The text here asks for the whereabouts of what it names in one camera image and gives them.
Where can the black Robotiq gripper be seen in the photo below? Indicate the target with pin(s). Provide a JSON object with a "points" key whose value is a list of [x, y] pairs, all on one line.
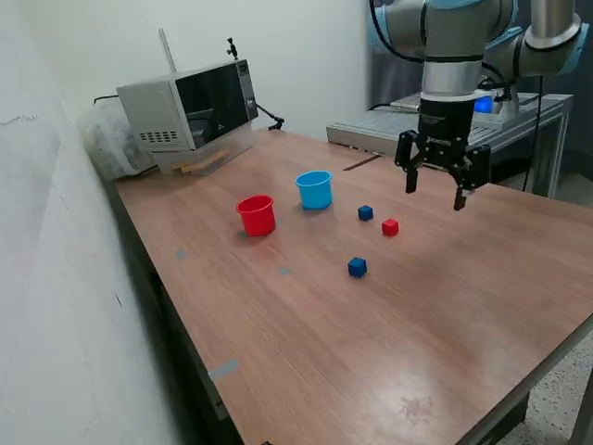
{"points": [[445, 125]]}

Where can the red cube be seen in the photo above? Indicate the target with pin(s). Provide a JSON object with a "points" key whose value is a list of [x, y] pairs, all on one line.
{"points": [[390, 227]]}

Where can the blue cube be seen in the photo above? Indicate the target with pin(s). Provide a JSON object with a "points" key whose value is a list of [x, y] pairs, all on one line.
{"points": [[365, 213], [357, 267]]}

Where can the grey UR5e robot arm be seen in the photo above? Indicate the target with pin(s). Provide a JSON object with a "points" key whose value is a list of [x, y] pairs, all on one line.
{"points": [[454, 28]]}

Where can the blue plastic bin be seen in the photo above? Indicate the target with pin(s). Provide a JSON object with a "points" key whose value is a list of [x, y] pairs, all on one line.
{"points": [[315, 192]]}

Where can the red plastic bin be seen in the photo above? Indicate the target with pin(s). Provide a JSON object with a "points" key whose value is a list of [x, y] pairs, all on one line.
{"points": [[256, 218]]}

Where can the aluminium slotted robot stand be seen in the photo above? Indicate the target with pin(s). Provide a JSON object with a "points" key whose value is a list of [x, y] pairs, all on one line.
{"points": [[370, 134]]}

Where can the dark strip on table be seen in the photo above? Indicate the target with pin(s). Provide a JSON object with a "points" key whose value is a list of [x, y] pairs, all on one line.
{"points": [[361, 162]]}

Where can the dark grey curtain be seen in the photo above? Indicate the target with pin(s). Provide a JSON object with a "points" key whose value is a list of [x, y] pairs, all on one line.
{"points": [[394, 83]]}

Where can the clear acrylic box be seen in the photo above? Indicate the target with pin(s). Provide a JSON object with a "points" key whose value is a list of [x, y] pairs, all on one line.
{"points": [[234, 143]]}

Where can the long wooden stick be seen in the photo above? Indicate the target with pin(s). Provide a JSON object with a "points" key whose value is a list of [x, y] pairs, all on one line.
{"points": [[208, 160]]}

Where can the short wooden block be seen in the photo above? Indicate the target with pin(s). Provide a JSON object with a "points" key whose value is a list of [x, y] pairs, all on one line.
{"points": [[178, 169]]}

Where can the silver microwave oven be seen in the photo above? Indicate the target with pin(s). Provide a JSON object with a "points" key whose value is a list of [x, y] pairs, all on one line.
{"points": [[153, 106]]}

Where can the clear plastic rod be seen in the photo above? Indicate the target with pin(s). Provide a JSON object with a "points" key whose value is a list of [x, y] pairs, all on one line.
{"points": [[167, 51]]}

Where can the long blue tape strip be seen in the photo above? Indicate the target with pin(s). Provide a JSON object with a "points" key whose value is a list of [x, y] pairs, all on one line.
{"points": [[223, 369]]}

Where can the clear plastic bag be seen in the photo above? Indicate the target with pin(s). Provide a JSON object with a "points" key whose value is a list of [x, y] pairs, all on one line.
{"points": [[104, 143]]}

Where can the blue lit wrist camera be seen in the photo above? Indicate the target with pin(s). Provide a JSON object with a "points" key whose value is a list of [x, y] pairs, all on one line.
{"points": [[484, 103]]}

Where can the black clamp mount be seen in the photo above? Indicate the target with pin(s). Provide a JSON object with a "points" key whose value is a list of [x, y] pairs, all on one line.
{"points": [[231, 46]]}

